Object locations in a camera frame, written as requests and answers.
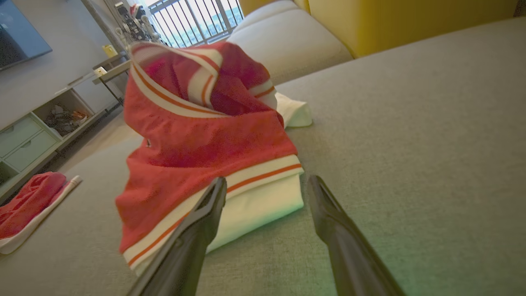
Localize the grey side table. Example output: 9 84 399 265
92 53 132 105

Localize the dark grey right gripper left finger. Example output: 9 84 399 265
127 177 227 296

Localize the red basketball jersey white trim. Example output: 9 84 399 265
115 41 313 276

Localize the light grey sofa section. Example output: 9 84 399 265
227 0 354 85

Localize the pale green TV cabinet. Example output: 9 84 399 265
0 72 124 202

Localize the yellow sofa cushion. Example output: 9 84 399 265
238 0 518 58

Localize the white and black equipment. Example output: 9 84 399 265
114 2 161 44

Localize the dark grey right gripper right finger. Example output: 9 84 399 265
308 175 405 296

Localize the flat screen television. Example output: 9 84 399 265
0 0 53 70

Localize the metal balcony railing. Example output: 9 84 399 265
146 0 245 46

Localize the red shorts white hem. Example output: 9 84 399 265
0 172 83 254

